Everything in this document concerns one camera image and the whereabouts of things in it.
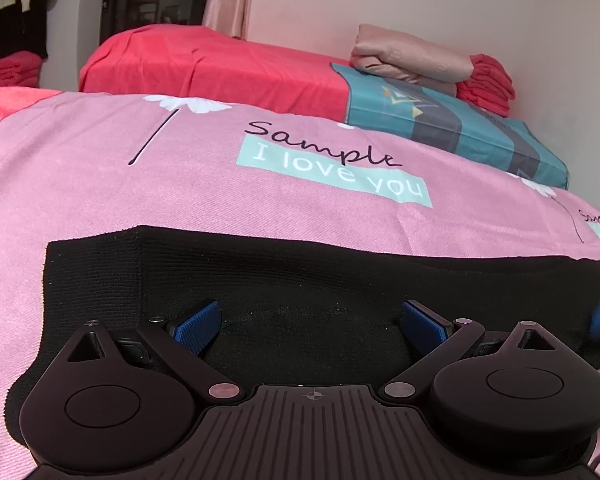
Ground red bed sheet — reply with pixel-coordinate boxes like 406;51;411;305
0;24;354;131

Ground black pants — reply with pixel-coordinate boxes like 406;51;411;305
5;225;600;453

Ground teal patterned pillow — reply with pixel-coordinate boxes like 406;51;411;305
330;62;571;191

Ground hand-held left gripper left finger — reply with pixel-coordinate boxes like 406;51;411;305
66;299;247;402

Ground red folded cloth stack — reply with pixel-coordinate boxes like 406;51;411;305
0;50;44;90
454;53;516;117

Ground pink folded blanket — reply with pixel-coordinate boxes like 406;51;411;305
350;23;476;97

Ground dark cabinet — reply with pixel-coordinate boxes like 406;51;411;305
100;0;219;49

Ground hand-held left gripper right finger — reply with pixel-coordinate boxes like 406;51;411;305
379;299;557;402

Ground pink printed bed sheet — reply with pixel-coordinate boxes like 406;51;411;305
0;87;600;466

